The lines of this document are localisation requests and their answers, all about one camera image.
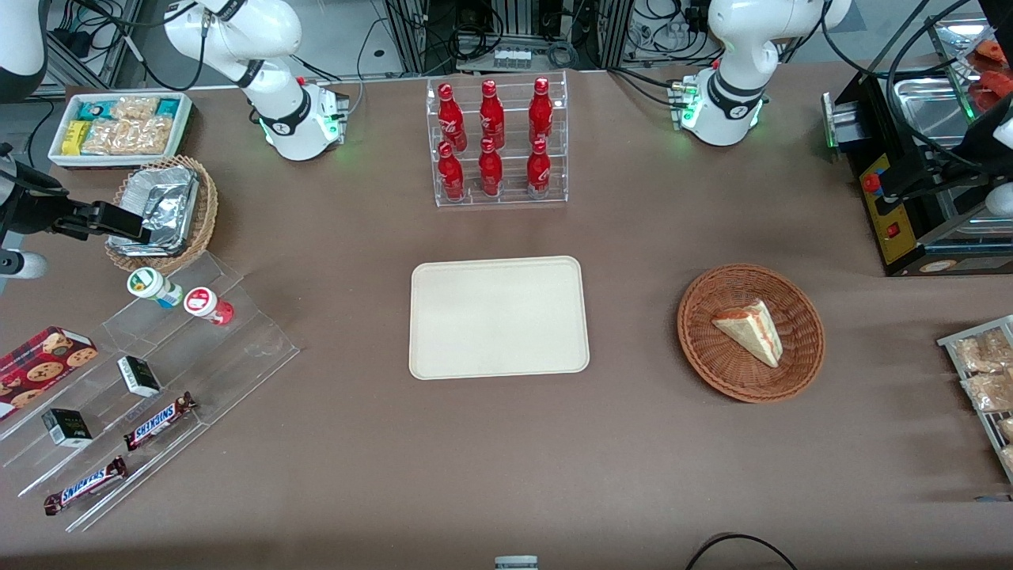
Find clear acrylic stepped stand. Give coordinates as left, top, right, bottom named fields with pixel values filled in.
left=0, top=252, right=300, bottom=533

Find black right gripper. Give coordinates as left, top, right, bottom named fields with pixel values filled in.
left=0, top=163, right=153, bottom=246

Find red packaged food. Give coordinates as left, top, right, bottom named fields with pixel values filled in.
left=969, top=38, right=1013, bottom=112

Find white plastic bin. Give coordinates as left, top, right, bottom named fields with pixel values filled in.
left=47, top=92, right=194, bottom=170

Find round brown wicker basket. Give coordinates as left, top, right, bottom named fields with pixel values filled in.
left=677, top=264, right=826, bottom=405

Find black cable loop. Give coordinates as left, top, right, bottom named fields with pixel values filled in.
left=685, top=534, right=800, bottom=570

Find snickers bar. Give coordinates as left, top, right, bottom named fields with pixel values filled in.
left=123, top=392, right=198, bottom=452
left=44, top=456, right=128, bottom=516

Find red cola bottle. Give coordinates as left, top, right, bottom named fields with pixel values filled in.
left=526, top=139, right=552, bottom=199
left=480, top=79, right=506, bottom=150
left=438, top=141, right=465, bottom=203
left=478, top=138, right=504, bottom=197
left=438, top=82, right=467, bottom=151
left=529, top=77, right=554, bottom=146

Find clear acrylic bottle rack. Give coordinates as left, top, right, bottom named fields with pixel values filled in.
left=426, top=70, right=569, bottom=208

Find wrapped sandwich wedge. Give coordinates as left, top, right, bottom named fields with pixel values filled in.
left=711, top=298, right=784, bottom=369

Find tray of bagged snacks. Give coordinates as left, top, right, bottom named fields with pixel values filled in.
left=937, top=315, right=1013, bottom=485

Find clear bag of crackers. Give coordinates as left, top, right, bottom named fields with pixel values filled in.
left=111, top=96, right=159, bottom=121
left=127, top=116, right=173, bottom=156
left=82, top=119, right=131, bottom=156

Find silver foil trays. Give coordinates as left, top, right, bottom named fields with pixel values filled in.
left=107, top=165, right=200, bottom=258

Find red cookie box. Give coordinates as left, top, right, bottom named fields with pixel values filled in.
left=0, top=326, right=99, bottom=420

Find small black box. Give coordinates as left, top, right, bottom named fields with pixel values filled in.
left=117, top=355, right=162, bottom=398
left=41, top=408, right=93, bottom=449

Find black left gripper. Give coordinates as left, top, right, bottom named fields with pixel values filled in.
left=880, top=111, right=1013, bottom=202

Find oval light wicker basket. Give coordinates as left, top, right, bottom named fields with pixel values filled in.
left=104, top=154, right=219, bottom=276

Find black warming machine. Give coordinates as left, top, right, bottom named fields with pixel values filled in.
left=821, top=47, right=1013, bottom=278

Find beige plastic tray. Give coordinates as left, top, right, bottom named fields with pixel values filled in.
left=408, top=256, right=590, bottom=381

